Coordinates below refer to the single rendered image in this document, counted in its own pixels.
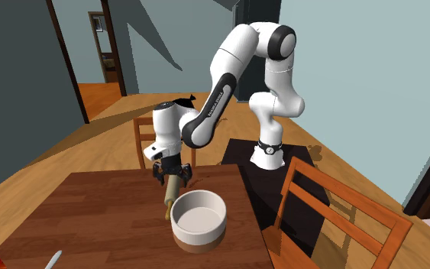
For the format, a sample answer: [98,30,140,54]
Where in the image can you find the brown framed doorway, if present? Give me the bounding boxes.
[87,10,121,84]

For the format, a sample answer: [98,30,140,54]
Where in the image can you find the dark tall cabinet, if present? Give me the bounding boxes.
[231,0,283,103]

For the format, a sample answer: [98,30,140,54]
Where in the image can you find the silver knife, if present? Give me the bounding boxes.
[44,249,63,269]

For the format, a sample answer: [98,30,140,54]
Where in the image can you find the brown wooden table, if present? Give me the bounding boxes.
[0,164,276,269]

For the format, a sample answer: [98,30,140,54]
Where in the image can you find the black tied bag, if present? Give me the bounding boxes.
[172,94,197,110]

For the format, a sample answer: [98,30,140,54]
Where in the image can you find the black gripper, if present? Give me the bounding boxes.
[151,153,193,189]

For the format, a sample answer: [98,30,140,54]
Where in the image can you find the white bowl with brown base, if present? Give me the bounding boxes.
[170,189,228,255]

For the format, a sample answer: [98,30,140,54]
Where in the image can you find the orange wooden chair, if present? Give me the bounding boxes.
[132,115,197,170]
[260,156,414,269]

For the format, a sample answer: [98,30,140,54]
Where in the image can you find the tan wooden rolling pin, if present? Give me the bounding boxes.
[163,173,182,221]

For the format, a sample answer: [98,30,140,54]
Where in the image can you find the dark robot stand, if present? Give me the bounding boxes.
[221,138,331,259]

